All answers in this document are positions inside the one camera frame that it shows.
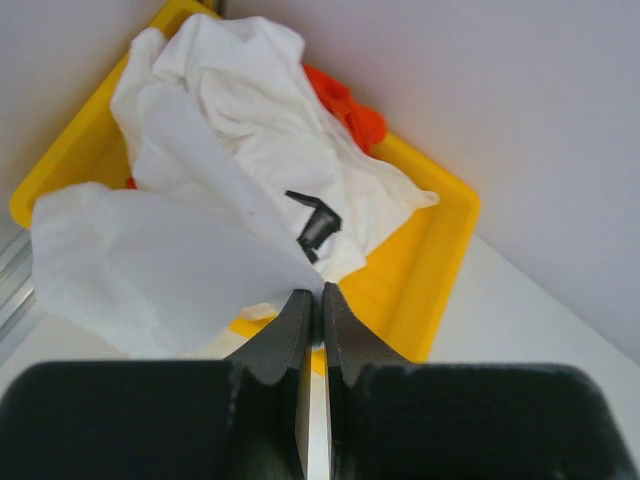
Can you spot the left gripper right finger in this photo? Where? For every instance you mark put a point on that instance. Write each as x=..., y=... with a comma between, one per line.
x=353, y=353

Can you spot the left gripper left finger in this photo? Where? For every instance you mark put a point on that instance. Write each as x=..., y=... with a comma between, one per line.
x=268, y=416

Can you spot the orange t shirt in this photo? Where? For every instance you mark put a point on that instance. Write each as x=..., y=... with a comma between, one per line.
x=366, y=126

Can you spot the left aluminium frame post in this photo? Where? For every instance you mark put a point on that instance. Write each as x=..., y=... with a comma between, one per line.
x=18, y=313

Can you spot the white t shirt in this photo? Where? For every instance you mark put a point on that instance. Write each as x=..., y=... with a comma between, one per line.
x=246, y=189

